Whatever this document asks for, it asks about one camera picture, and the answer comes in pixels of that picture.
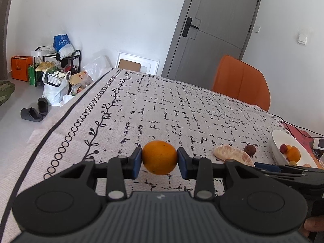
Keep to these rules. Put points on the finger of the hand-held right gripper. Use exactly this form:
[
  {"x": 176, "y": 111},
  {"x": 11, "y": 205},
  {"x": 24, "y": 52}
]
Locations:
[
  {"x": 265, "y": 165},
  {"x": 283, "y": 176}
]

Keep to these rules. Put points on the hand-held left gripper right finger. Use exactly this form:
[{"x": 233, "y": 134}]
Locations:
[{"x": 182, "y": 164}]

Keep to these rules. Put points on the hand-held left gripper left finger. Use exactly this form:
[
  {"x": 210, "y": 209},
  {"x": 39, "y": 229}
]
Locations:
[{"x": 138, "y": 162}]

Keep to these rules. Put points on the large orange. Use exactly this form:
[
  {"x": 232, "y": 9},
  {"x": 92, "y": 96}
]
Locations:
[{"x": 294, "y": 155}]

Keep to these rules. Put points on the white plate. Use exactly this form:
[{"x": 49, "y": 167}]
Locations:
[{"x": 278, "y": 139}]

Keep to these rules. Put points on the person's right hand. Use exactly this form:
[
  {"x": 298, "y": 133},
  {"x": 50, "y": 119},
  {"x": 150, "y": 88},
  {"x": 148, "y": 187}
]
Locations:
[{"x": 313, "y": 226}]

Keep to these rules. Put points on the peeled pomelo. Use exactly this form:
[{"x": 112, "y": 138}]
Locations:
[{"x": 232, "y": 154}]

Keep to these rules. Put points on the white charger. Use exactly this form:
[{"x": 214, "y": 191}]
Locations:
[{"x": 319, "y": 143}]

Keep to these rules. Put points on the red printed tablecloth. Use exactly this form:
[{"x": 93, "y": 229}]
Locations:
[{"x": 298, "y": 134}]

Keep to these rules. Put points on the orange chair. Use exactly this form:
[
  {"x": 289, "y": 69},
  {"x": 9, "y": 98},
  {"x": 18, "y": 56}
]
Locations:
[{"x": 240, "y": 81}]

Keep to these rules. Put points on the brown cardboard sheet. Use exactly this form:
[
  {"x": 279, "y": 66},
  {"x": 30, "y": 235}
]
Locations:
[{"x": 129, "y": 65}]

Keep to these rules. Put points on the brown paper bag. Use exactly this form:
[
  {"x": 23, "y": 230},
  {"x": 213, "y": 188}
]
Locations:
[{"x": 81, "y": 78}]

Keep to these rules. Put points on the clear plastic bag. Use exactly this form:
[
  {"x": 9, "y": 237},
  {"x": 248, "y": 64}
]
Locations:
[{"x": 97, "y": 67}]

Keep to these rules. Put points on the white shopping bag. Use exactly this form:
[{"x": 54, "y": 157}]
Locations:
[{"x": 54, "y": 93}]

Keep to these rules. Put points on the black slipper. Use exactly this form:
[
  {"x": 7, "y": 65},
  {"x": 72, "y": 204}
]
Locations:
[
  {"x": 42, "y": 106},
  {"x": 31, "y": 115}
]

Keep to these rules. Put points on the black shoe rack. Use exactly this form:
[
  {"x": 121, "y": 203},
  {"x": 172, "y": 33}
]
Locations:
[{"x": 77, "y": 58}]

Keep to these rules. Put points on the yellow slippers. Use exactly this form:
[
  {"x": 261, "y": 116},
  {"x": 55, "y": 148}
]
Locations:
[{"x": 44, "y": 66}]

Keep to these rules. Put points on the green paper bag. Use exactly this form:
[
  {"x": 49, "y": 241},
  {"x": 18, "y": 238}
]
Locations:
[{"x": 32, "y": 76}]

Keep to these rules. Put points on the blue and white bag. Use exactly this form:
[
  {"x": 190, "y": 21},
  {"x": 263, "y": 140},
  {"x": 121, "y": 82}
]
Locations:
[{"x": 62, "y": 45}]

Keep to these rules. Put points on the green rug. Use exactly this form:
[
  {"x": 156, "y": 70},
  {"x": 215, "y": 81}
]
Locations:
[{"x": 6, "y": 92}]

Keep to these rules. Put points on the orange paper bag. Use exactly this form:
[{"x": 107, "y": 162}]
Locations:
[{"x": 21, "y": 68}]

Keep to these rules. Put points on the grey door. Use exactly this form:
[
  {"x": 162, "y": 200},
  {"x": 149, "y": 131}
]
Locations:
[{"x": 215, "y": 17}]

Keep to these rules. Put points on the white picture frame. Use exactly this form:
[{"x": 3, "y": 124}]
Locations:
[{"x": 149, "y": 64}]

